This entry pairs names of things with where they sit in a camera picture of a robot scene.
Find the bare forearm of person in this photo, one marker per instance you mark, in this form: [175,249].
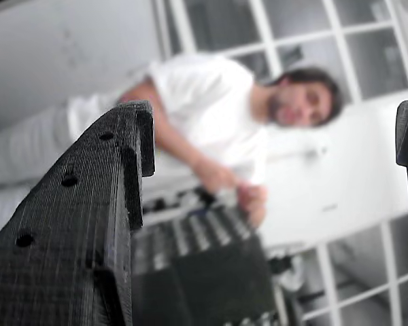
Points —
[214,169]

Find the person's bare hand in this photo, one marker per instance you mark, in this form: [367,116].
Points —
[255,203]

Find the person in light clothing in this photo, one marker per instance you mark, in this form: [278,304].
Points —
[207,102]

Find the white window frame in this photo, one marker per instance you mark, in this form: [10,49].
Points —
[267,30]
[330,288]

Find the black ribbed device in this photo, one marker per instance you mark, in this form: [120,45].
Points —
[207,265]

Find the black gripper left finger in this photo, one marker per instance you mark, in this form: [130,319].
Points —
[64,237]

